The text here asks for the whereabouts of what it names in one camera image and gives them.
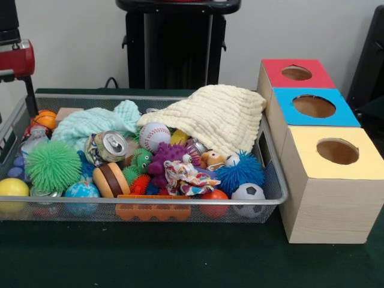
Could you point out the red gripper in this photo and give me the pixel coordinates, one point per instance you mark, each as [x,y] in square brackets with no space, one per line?
[18,63]

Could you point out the orange basketball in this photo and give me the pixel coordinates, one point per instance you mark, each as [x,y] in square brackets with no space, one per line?
[45,120]

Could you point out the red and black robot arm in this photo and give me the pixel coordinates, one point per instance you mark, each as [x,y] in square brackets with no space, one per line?
[9,21]

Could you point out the wooden box with three holes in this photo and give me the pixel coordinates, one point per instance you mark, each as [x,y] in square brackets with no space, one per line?
[327,210]

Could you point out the mint green cloth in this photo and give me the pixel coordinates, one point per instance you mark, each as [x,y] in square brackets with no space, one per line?
[90,120]

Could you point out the green puffer ball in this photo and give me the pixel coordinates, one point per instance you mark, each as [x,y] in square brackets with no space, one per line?
[52,166]

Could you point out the crushed drink can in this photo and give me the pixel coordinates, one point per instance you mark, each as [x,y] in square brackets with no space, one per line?
[105,148]

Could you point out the toy hamburger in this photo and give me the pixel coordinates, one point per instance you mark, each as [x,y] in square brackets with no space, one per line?
[111,180]

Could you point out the white baseball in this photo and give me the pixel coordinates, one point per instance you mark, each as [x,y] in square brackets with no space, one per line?
[154,136]

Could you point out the purple spiky toy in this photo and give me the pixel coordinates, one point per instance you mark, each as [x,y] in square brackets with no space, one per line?
[168,156]

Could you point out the cream waffle cloth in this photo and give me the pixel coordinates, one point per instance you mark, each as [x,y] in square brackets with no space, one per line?
[216,117]

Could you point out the dark green table cloth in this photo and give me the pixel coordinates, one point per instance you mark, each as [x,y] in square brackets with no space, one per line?
[375,111]
[180,255]

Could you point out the blue puffer ball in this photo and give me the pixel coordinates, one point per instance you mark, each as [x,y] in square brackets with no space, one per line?
[240,177]

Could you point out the soccer ball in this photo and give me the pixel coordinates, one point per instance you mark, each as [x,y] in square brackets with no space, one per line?
[247,190]

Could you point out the black chair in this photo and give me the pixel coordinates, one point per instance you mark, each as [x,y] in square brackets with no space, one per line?
[369,60]

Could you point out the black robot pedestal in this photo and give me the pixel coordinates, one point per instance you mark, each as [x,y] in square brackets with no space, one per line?
[177,45]

